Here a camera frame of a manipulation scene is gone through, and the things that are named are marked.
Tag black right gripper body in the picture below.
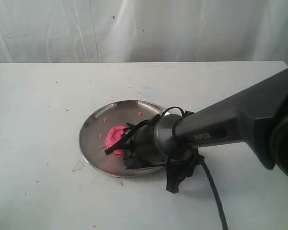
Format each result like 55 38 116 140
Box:
125 115 173 170

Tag black knife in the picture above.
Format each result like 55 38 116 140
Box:
104 125 135 155

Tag pink dough piece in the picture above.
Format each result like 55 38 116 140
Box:
105 126 126 148

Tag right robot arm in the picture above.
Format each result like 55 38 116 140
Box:
126 68 288 191

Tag round steel plate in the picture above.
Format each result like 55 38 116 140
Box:
79 100 165 177

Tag white backdrop curtain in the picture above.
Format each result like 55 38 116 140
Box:
0 0 288 64

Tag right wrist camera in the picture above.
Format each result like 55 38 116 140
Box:
166 153 204 194

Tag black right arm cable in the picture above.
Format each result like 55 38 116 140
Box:
199 160 229 230

